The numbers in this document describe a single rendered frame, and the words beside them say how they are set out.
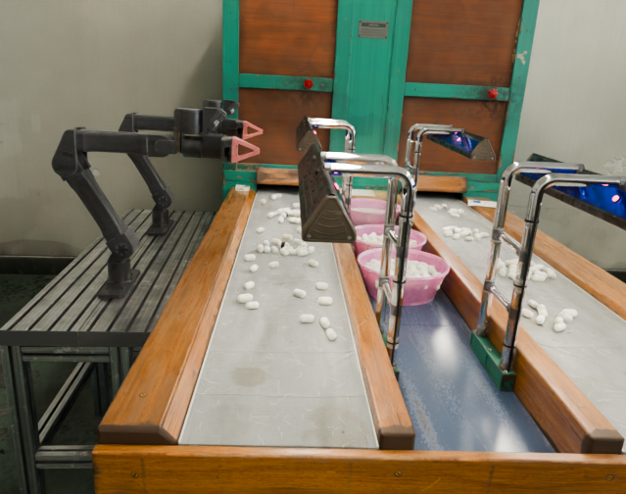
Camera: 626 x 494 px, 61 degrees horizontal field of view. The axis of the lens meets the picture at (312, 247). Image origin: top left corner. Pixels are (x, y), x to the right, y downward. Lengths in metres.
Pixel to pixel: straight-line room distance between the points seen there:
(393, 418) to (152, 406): 0.38
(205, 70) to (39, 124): 1.02
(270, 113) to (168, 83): 0.99
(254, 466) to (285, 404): 0.14
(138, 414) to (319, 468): 0.29
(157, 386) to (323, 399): 0.28
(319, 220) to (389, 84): 1.80
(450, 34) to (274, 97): 0.82
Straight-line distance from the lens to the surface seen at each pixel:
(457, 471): 0.89
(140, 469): 0.88
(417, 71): 2.56
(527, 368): 1.15
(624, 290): 1.67
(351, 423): 0.91
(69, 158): 1.54
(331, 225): 0.76
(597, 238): 4.07
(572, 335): 1.36
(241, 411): 0.92
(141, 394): 0.94
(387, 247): 1.18
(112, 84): 3.41
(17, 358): 1.47
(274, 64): 2.50
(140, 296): 1.55
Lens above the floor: 1.27
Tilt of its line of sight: 17 degrees down
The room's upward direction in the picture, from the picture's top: 3 degrees clockwise
